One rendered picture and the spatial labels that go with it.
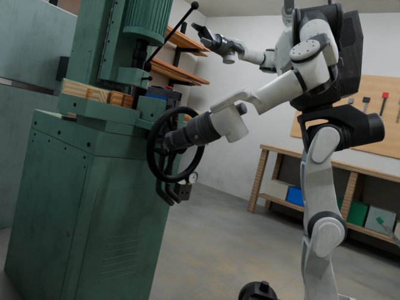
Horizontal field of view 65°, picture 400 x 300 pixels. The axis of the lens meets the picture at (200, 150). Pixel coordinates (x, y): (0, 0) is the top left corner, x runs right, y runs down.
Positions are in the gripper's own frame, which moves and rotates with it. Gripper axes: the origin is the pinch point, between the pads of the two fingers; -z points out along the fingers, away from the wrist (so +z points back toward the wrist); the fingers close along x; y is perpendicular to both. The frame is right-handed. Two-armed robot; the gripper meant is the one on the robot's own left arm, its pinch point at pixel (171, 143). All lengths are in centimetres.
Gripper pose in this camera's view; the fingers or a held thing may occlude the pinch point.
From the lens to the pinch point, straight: 101.4
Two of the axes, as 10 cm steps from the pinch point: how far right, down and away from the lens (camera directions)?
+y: -3.1, -9.5, 0.9
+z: 7.5, -3.0, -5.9
